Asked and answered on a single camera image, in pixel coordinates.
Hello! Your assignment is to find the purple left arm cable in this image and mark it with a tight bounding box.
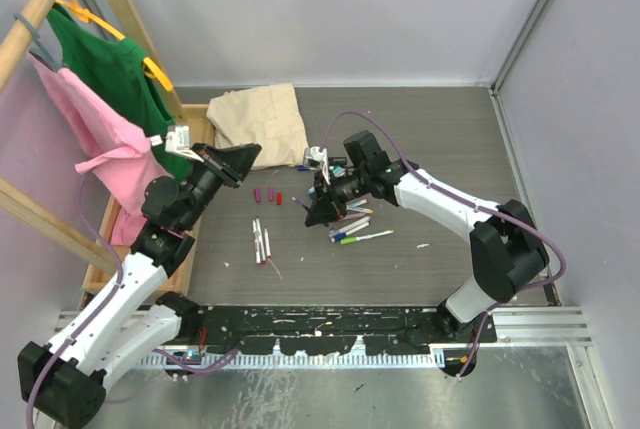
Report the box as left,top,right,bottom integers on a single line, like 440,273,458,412
24,176,241,429

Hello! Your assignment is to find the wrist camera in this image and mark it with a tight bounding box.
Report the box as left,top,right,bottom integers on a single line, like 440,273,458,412
147,125,201,161
303,146,331,185

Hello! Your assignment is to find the red cap white pen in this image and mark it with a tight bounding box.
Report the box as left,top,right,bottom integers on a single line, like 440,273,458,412
263,228,272,260

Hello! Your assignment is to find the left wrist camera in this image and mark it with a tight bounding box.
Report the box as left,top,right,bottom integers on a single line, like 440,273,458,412
147,125,201,161

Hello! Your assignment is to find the grey end white marker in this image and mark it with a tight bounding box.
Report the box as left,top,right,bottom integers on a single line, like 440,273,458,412
329,216,371,238

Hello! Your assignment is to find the yellow end rainbow pen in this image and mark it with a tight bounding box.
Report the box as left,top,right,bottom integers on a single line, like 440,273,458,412
346,205,373,214

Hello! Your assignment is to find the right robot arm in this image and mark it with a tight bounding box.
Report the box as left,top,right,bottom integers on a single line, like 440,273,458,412
303,130,549,343

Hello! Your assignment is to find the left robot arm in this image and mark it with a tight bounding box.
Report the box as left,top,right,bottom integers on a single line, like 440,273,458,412
17,143,261,428

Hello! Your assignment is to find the pink shirt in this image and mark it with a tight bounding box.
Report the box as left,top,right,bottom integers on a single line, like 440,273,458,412
28,52,167,246

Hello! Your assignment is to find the green shirt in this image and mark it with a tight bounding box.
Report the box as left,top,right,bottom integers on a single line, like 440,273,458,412
45,2,200,183

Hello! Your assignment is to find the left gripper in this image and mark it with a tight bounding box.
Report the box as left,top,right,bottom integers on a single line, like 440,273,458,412
179,144,259,231

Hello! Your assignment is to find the wooden clothes rack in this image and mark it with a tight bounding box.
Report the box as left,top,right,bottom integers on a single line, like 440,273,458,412
0,0,216,295

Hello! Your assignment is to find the blue end white marker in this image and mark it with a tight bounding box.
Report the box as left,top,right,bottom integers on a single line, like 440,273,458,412
330,221,370,243

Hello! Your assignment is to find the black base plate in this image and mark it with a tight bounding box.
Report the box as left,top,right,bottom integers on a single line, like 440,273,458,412
142,304,499,356

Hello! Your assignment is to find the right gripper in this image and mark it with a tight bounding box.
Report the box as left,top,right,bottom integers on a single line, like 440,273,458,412
306,167,370,226

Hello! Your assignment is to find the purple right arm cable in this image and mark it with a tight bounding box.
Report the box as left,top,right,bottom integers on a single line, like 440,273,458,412
322,110,569,380

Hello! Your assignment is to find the grey hanger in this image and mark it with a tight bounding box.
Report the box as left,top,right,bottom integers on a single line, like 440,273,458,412
13,12,63,72

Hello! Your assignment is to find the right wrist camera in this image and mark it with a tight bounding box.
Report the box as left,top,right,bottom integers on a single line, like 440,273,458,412
303,146,331,185

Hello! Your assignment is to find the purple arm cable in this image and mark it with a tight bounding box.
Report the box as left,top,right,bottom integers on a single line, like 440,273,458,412
24,176,241,429
322,110,569,380

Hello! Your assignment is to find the green cap rainbow pen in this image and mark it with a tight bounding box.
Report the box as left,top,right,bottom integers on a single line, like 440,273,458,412
340,230,395,245

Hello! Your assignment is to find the dark purple clear pen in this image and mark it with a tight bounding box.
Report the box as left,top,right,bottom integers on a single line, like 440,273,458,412
291,196,310,212

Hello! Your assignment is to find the beige folded cloth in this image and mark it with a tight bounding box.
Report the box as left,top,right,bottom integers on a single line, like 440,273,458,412
206,83,308,170

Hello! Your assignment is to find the grey cable duct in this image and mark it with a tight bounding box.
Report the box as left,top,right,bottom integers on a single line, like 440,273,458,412
134,348,445,370

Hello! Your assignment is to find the yellow hanger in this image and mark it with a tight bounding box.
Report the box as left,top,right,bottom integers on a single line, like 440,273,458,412
55,0,174,91

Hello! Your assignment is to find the magenta end rainbow pen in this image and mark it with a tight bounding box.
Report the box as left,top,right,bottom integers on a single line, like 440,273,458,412
255,217,267,264

